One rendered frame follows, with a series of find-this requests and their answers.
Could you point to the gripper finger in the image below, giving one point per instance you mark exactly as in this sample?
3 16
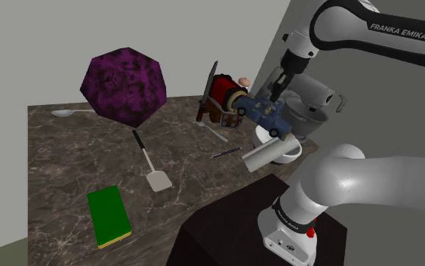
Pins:
285 80
275 94

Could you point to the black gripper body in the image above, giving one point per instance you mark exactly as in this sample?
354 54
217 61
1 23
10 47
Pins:
294 63

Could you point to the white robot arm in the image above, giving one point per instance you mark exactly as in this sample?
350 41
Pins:
359 180

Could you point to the blue toy car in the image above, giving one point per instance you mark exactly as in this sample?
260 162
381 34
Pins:
265 115

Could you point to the grey stand mixer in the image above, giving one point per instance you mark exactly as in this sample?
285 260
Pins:
307 110

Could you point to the red and brown toy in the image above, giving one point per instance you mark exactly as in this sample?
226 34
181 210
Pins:
224 90

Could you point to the white cylinder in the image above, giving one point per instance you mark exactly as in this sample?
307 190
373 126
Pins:
267 154

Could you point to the white bowl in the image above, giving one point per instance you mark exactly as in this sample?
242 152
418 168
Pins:
295 154

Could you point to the black knife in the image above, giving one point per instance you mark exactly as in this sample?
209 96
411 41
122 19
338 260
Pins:
207 90

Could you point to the dark blue pen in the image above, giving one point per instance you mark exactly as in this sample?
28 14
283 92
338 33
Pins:
226 152

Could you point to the dark robot stand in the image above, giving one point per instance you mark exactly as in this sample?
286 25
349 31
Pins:
219 228

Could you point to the purple faceted ball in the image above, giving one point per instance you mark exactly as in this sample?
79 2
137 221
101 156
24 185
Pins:
123 86

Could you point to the green book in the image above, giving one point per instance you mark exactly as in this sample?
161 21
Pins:
108 215

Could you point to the silver spoon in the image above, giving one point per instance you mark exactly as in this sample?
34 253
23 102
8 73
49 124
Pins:
62 112

